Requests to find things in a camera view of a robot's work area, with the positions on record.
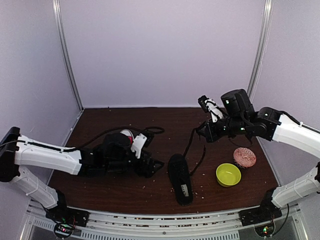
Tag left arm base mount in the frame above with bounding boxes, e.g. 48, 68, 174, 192
43, 190, 90, 240

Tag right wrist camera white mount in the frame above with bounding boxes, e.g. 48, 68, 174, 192
198, 95, 226, 123

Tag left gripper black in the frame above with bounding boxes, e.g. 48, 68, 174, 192
104, 149, 164, 178

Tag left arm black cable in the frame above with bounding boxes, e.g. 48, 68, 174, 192
0, 126, 165, 153

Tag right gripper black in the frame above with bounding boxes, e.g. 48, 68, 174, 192
195, 116, 249, 144

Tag left aluminium frame post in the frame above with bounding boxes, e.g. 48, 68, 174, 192
52, 0, 84, 111

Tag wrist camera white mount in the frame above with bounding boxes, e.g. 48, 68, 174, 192
198, 95, 226, 123
130, 133, 154, 159

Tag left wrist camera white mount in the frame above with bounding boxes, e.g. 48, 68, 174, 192
130, 133, 154, 159

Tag red canvas sneaker white laces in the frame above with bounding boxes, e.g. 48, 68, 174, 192
120, 129, 134, 144

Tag front aluminium rail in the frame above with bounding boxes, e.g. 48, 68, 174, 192
24, 199, 303, 240

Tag right aluminium frame post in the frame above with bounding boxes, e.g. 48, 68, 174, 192
247, 0, 274, 100

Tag aluminium frame post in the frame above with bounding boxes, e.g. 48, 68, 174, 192
52, 0, 84, 111
247, 0, 274, 100

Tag upturned shoe orange sole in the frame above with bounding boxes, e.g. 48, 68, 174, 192
167, 126, 208, 207

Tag red patterned bowl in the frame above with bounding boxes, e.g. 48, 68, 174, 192
233, 147, 257, 169

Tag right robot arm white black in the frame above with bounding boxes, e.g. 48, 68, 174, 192
196, 89, 320, 221

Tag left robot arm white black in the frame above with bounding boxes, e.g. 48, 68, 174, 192
0, 126, 165, 223

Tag lime green bowl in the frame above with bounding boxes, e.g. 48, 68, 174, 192
215, 163, 242, 188

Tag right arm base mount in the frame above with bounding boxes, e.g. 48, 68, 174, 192
238, 187, 283, 238

